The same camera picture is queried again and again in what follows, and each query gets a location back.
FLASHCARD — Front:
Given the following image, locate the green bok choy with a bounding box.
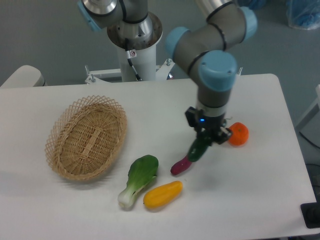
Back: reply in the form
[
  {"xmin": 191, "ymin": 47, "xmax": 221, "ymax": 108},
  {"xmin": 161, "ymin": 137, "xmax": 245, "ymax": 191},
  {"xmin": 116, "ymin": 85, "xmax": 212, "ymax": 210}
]
[{"xmin": 117, "ymin": 154, "xmax": 159, "ymax": 209}]

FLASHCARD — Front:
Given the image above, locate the purple sweet potato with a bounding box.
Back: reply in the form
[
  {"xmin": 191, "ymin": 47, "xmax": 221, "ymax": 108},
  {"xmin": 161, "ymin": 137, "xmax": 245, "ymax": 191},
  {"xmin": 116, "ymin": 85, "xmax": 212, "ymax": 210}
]
[{"xmin": 170, "ymin": 155, "xmax": 193, "ymax": 176}]

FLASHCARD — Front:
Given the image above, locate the black device at table edge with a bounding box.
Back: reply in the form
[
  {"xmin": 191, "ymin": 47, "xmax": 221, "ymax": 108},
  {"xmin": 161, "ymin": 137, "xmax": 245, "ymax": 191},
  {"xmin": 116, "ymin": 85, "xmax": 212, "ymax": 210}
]
[{"xmin": 300, "ymin": 202, "xmax": 320, "ymax": 229}]

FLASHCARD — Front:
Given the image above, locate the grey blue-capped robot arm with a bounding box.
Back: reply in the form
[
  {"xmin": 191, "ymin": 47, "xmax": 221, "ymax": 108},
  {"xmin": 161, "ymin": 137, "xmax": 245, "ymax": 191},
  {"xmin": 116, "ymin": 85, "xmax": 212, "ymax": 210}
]
[{"xmin": 77, "ymin": 0, "xmax": 257, "ymax": 145}]

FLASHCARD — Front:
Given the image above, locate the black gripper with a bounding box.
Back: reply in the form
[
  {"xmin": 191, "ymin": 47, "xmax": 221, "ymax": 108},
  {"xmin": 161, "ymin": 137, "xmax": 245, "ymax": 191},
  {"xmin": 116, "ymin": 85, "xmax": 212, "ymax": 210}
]
[{"xmin": 184, "ymin": 106, "xmax": 233, "ymax": 145}]

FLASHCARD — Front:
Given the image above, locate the blue plastic bag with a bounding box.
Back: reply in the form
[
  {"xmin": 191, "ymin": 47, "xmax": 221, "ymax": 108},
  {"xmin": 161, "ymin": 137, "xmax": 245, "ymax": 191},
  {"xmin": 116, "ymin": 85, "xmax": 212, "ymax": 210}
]
[{"xmin": 285, "ymin": 0, "xmax": 320, "ymax": 30}]

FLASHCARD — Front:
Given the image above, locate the orange tangerine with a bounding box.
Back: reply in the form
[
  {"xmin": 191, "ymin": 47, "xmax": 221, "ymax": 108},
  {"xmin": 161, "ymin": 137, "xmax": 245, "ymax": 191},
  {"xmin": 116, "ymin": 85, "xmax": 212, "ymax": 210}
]
[{"xmin": 228, "ymin": 122, "xmax": 250, "ymax": 147}]

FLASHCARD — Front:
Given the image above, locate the white furniture at right edge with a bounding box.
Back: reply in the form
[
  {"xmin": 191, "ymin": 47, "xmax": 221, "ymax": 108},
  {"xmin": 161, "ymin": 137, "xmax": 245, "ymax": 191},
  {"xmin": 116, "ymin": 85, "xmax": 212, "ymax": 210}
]
[{"xmin": 294, "ymin": 84, "xmax": 320, "ymax": 131}]

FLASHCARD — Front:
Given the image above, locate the dark green cucumber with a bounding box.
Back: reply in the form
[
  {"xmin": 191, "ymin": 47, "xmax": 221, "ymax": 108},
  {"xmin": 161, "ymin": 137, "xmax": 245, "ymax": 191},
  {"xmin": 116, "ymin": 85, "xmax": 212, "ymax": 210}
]
[{"xmin": 187, "ymin": 135, "xmax": 212, "ymax": 163}]

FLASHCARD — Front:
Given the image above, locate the white pedestal base frame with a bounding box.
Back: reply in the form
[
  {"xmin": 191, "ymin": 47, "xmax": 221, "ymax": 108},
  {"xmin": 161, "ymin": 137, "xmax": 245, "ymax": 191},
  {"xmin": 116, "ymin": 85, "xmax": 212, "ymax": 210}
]
[{"xmin": 84, "ymin": 58, "xmax": 175, "ymax": 85}]

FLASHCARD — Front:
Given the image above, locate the woven wicker basket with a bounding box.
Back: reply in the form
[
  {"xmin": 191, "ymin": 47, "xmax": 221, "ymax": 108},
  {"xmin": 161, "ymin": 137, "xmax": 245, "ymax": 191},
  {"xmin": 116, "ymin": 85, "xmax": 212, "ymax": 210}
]
[{"xmin": 44, "ymin": 95, "xmax": 127, "ymax": 181}]

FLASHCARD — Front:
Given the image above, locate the yellow mango-like fruit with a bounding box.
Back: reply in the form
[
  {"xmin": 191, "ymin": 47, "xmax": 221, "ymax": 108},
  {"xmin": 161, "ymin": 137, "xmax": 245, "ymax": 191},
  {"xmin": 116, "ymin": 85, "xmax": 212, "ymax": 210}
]
[{"xmin": 143, "ymin": 181, "xmax": 183, "ymax": 209}]

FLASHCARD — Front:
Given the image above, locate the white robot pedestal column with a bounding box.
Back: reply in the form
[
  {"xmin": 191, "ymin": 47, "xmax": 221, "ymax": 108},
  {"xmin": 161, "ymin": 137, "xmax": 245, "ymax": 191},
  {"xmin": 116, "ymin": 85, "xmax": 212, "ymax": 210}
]
[{"xmin": 107, "ymin": 12, "xmax": 163, "ymax": 82}]

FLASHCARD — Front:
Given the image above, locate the white chair back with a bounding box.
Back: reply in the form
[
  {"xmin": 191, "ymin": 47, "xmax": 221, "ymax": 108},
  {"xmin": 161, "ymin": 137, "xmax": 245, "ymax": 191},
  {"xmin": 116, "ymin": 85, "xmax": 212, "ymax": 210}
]
[{"xmin": 0, "ymin": 65, "xmax": 48, "ymax": 89}]

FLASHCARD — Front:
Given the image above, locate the black cable on pedestal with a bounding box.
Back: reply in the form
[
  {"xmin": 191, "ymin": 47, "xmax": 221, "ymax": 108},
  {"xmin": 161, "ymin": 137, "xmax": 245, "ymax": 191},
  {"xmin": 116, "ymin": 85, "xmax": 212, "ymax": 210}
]
[{"xmin": 124, "ymin": 37, "xmax": 143, "ymax": 82}]

